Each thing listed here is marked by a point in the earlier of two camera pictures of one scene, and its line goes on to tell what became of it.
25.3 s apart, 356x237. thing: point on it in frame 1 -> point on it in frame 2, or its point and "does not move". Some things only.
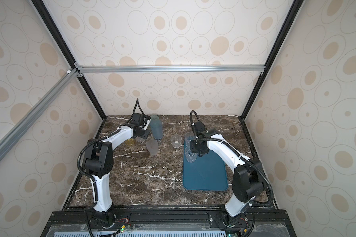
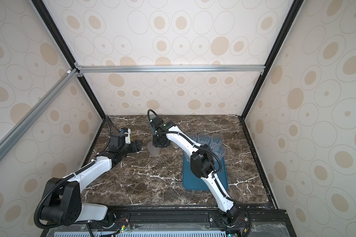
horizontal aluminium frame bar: (91, 69) does not move
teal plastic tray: (208, 173) does not move
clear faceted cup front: (189, 137) does not move
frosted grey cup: (152, 146) does not move
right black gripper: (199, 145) -> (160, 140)
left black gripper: (146, 134) -> (136, 146)
